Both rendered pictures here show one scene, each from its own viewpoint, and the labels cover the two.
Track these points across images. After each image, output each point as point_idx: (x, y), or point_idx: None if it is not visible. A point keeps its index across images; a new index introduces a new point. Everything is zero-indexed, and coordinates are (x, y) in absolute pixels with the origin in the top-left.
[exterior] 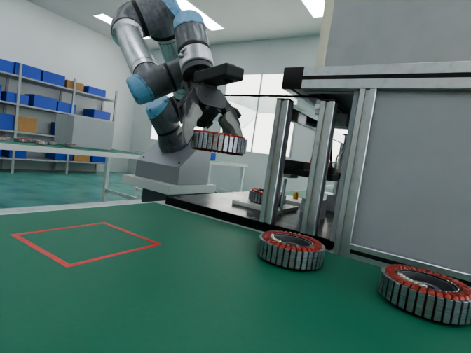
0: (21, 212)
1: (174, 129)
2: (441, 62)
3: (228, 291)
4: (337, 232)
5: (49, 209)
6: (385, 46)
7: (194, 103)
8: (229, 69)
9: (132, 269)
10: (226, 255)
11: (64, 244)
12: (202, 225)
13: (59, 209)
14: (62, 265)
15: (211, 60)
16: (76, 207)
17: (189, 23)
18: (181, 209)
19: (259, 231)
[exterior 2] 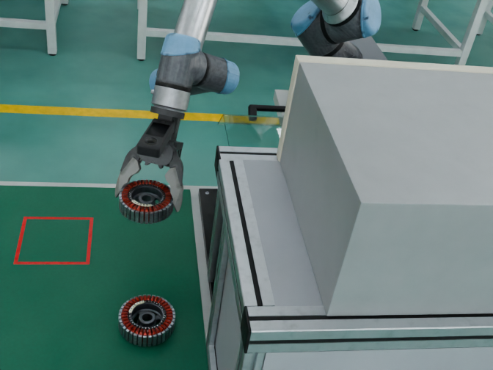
0: (60, 183)
1: (326, 55)
2: (234, 251)
3: (54, 325)
4: (207, 329)
5: (81, 183)
6: (301, 171)
7: (133, 158)
8: (139, 150)
9: (37, 281)
10: (108, 297)
11: (36, 240)
12: (162, 251)
13: (88, 185)
14: (13, 261)
15: (172, 106)
16: (104, 183)
17: (164, 57)
18: (198, 211)
19: (205, 281)
